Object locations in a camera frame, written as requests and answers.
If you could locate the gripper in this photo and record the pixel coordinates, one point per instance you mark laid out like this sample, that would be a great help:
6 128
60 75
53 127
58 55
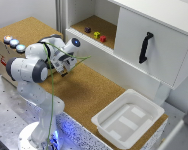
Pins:
62 64

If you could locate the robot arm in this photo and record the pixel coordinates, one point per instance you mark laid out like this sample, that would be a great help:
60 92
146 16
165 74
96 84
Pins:
27 69

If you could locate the white cabinet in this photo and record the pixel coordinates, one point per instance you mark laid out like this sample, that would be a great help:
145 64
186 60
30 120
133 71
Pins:
104 63

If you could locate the wooden drawer box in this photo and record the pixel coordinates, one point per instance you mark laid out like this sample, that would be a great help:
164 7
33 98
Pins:
24 36

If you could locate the purple block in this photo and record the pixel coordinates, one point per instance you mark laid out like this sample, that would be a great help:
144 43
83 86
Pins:
87 29

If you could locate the green button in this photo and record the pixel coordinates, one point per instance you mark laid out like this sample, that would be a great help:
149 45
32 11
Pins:
20 48

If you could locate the yellow block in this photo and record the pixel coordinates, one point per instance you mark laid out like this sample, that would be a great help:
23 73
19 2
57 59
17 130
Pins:
96 34

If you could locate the blue button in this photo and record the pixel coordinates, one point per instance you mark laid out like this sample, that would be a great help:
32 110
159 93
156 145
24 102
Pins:
14 43

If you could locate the red button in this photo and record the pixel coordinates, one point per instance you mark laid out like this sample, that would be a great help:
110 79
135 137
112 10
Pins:
7 39

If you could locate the white plastic box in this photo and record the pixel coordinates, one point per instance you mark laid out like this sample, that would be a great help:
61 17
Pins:
127 120

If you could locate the white sliding door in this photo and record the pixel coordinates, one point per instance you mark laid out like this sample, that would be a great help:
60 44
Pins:
160 46

